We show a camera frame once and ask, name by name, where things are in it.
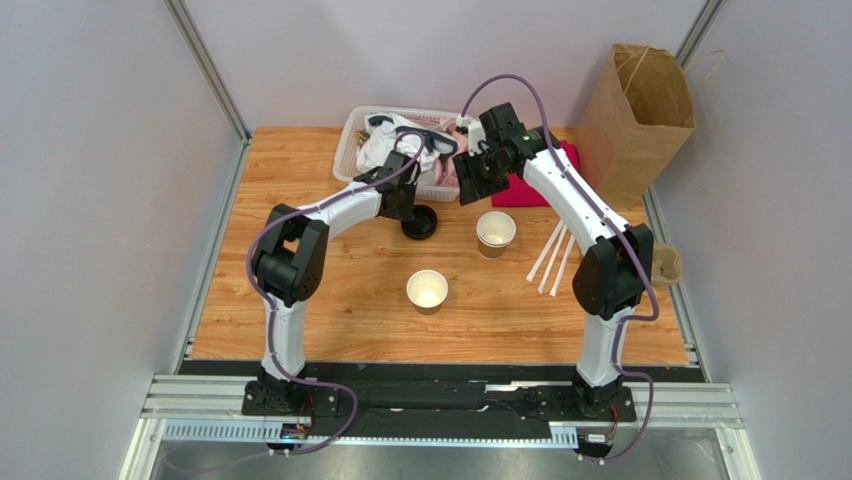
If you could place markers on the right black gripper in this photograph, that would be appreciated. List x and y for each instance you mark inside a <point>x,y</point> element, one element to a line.
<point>472,176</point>

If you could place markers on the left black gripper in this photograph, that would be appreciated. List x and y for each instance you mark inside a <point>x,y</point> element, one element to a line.
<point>408,212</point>

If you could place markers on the paper coffee cup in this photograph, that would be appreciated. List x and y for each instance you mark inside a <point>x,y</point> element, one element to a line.
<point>495,231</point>
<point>427,291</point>

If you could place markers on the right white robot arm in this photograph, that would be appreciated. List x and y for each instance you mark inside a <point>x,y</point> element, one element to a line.
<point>616,256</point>

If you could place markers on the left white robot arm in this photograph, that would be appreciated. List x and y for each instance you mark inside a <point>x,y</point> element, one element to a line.
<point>285,264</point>

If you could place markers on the black lid on table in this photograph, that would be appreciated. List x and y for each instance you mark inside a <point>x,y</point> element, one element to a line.
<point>422,224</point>

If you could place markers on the red folded cloth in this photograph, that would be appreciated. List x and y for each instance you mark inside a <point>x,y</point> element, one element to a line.
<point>520,195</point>

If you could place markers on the white cloth in basket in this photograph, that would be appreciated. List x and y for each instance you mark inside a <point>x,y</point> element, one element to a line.
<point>378,145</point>

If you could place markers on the white plastic basket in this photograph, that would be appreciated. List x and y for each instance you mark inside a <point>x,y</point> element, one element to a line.
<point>354,135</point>

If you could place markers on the white wrapped straw left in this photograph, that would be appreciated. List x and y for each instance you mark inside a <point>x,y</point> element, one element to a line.
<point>559,227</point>

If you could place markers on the white wrapped straw right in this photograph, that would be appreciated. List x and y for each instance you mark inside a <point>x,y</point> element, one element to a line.
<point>563,265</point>

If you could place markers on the brown paper bag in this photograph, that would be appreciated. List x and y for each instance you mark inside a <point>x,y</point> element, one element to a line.
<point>638,117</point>

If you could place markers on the brown cardboard cup carrier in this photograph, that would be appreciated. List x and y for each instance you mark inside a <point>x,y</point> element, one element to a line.
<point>667,267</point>

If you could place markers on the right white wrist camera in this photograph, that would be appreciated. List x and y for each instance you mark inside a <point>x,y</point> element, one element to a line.
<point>473,130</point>

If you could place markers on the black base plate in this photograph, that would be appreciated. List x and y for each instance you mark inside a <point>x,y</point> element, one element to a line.
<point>430,401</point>

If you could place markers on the aluminium frame rail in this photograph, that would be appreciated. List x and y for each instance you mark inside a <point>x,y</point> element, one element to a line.
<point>208,408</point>

